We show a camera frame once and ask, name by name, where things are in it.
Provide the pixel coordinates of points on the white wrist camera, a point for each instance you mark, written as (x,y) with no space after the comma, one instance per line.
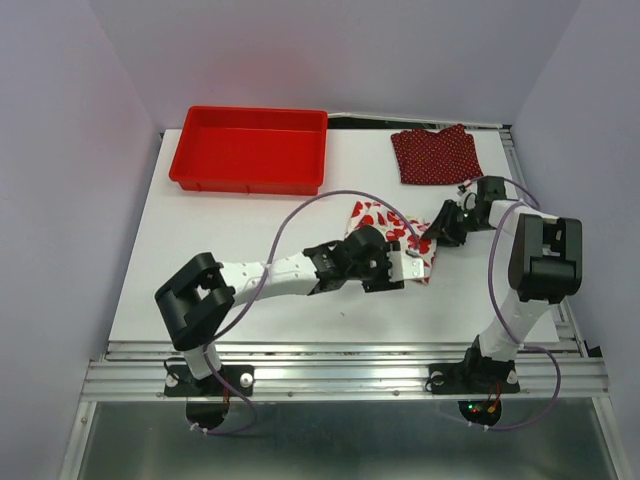
(467,195)
(406,265)

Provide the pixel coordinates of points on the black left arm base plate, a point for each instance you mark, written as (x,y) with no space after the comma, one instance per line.
(180,383)

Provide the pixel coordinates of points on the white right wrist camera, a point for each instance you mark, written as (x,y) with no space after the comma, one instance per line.
(467,195)

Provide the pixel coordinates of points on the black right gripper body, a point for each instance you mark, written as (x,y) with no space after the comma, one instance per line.
(454,222)

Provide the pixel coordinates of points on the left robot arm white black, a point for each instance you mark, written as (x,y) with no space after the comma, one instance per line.
(194,302)

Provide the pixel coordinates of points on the dark red polka-dot skirt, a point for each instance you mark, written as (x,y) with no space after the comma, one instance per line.
(445,157)

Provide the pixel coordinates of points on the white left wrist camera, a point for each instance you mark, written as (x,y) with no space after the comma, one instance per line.
(406,265)

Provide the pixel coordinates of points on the white red floral skirt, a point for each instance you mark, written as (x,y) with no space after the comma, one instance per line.
(373,213)

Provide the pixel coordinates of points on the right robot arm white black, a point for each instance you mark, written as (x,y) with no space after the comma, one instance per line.
(545,267)

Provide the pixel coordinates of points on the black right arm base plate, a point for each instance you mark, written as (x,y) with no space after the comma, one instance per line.
(462,379)

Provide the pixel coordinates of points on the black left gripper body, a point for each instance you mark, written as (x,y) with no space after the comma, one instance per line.
(373,274)

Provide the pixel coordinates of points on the red plastic bin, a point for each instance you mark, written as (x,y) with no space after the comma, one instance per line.
(251,151)

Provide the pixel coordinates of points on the aluminium frame rail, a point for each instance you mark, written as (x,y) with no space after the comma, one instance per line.
(133,371)

